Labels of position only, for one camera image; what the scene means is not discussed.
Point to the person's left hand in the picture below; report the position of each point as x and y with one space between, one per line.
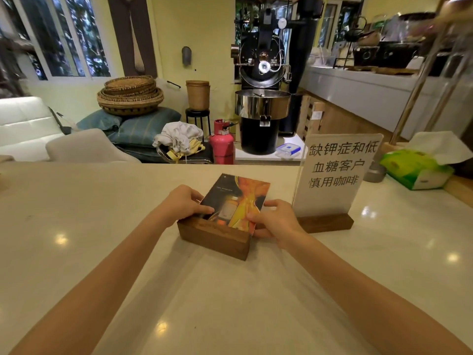
184 205

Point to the person's right hand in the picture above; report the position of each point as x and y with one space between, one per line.
282 225

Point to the person's left thumb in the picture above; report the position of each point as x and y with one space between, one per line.
203 210

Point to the person's right thumb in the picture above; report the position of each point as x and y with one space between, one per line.
257 217

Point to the dark orange printed card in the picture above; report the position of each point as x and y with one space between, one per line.
236 194

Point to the person's left forearm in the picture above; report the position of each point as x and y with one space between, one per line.
103 284

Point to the person's right forearm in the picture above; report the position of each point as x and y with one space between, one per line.
369 299

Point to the dark wooden card base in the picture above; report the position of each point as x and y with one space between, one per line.
214 240

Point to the yellow cloth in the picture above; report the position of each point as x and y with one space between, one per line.
194 147

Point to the white platform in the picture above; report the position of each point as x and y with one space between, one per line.
244 154

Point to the red fire extinguisher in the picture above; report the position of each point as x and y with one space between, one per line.
222 146

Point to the dark wooden sign base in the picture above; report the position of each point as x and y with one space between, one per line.
325 222

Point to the blue lid plastic container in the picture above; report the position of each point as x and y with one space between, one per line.
288 150

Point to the white cloth pile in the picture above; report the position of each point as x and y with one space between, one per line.
177 134

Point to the white printed acrylic sign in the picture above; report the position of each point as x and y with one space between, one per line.
332 173

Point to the black round stool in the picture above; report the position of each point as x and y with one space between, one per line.
198 113

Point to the large teal cushion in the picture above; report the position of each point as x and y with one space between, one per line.
142 127

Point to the wooden pallet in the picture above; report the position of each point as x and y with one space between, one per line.
310 118

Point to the brown paper bucket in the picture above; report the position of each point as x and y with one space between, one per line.
198 95

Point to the grey round ashtray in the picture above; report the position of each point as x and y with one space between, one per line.
374 172

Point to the beige chair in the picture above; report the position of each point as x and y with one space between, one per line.
88 147

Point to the stack of woven baskets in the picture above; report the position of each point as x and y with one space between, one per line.
129 97

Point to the small teal cushion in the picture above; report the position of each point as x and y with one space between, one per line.
98 121

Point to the black coffee roaster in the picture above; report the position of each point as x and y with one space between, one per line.
260 77

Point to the green tissue pack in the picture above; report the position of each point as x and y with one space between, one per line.
414 170

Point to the white bar counter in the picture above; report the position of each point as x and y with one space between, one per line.
369 96

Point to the black chaff collector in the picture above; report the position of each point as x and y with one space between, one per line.
305 51

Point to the small black pot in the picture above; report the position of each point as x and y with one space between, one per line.
366 56

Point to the white tissue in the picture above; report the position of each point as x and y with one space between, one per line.
439 146

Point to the white sofa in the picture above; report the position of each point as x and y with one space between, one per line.
26 125

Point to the wooden tray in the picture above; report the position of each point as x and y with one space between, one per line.
388 70

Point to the light wooden board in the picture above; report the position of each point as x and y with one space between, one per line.
460 190

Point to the black kettle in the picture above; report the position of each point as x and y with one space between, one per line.
356 33

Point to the large black pot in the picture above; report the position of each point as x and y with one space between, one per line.
399 54

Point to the white framed window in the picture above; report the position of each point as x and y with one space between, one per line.
55 33

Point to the grey wall lamp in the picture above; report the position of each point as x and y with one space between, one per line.
186 56

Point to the brown wall hanging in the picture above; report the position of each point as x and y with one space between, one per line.
133 33

